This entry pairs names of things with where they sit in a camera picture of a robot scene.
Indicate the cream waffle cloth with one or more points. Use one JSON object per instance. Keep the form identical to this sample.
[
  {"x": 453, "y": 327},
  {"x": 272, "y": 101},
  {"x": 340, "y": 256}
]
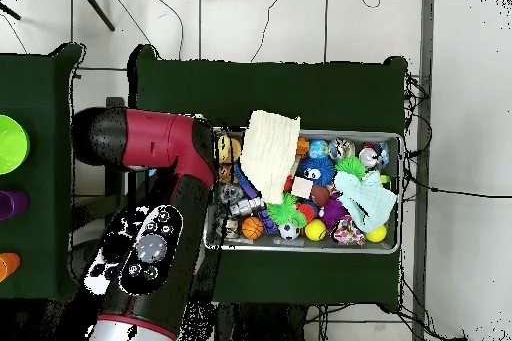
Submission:
[{"x": 268, "y": 153}]

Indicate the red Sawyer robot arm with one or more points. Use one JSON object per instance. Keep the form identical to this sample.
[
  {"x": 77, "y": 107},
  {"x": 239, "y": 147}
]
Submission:
[{"x": 156, "y": 139}]

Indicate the shallow mesh bin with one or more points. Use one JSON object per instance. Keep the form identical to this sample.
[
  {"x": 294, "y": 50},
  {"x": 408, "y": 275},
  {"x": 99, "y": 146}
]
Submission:
[{"x": 280, "y": 246}]

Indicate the yellow plush duck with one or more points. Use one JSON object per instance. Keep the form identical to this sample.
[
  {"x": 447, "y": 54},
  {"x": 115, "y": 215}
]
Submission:
[{"x": 230, "y": 149}]

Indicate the orange basketball toy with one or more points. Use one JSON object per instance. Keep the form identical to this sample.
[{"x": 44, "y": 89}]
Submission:
[{"x": 252, "y": 228}]

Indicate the globe print ball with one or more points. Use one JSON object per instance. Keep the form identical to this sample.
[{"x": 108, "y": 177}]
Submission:
[{"x": 318, "y": 149}]

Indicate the blue spiky ball with eyes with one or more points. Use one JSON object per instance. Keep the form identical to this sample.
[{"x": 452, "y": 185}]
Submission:
[{"x": 324, "y": 165}]

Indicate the small soccer ball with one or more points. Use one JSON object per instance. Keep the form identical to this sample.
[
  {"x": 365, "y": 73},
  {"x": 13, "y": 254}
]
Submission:
[{"x": 288, "y": 232}]

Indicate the yellow ball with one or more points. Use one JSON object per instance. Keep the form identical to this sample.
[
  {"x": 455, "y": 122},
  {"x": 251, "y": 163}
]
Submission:
[{"x": 316, "y": 230}]

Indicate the green spiky ball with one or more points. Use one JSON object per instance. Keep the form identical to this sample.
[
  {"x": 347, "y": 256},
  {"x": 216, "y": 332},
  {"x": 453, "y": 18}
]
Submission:
[{"x": 351, "y": 165}]

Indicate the colourful patterned cloth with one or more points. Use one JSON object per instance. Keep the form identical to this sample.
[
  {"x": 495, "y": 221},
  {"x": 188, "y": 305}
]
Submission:
[{"x": 348, "y": 233}]

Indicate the mint waffle cloth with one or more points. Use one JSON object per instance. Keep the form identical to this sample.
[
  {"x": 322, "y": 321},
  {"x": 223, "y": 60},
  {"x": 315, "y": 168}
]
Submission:
[{"x": 368, "y": 201}]

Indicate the black upright panel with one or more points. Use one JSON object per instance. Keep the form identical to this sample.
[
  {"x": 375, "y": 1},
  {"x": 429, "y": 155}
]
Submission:
[{"x": 114, "y": 185}]

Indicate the grey rounded stand base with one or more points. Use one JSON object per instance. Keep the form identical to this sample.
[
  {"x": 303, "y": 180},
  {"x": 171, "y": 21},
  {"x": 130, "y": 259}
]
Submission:
[{"x": 80, "y": 255}]

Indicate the black tripod leg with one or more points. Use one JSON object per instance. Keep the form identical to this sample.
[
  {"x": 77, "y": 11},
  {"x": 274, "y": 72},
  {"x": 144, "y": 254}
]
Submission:
[
  {"x": 96, "y": 7},
  {"x": 10, "y": 12}
]

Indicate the dark green side table cloth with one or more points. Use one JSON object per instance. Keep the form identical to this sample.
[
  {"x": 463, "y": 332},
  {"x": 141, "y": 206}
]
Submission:
[{"x": 36, "y": 77}]

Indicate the lime green bowl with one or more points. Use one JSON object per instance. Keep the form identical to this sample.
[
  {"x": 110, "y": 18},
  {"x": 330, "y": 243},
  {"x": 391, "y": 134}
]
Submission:
[{"x": 12, "y": 145}]

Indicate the purple cup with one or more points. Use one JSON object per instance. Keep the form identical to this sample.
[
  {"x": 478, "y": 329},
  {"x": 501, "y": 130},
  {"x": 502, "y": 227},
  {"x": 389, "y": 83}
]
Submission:
[{"x": 12, "y": 205}]

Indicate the orange cup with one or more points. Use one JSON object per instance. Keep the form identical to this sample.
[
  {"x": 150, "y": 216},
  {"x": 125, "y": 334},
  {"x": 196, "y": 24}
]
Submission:
[{"x": 8, "y": 267}]

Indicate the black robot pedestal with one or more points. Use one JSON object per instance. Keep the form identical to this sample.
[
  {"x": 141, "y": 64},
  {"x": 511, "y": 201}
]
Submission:
[{"x": 260, "y": 325}]

